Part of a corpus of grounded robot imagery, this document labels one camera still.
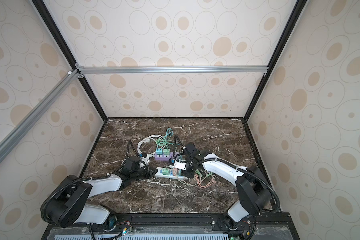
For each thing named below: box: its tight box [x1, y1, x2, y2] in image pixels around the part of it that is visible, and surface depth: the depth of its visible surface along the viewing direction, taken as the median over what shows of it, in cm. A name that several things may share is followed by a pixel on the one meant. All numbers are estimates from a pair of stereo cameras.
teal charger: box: [155, 148, 163, 155], surface depth 94 cm
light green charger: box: [162, 167, 170, 176], surface depth 87 cm
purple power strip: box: [154, 152, 174, 161], surface depth 96 cm
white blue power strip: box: [154, 167, 185, 180], surface depth 89 cm
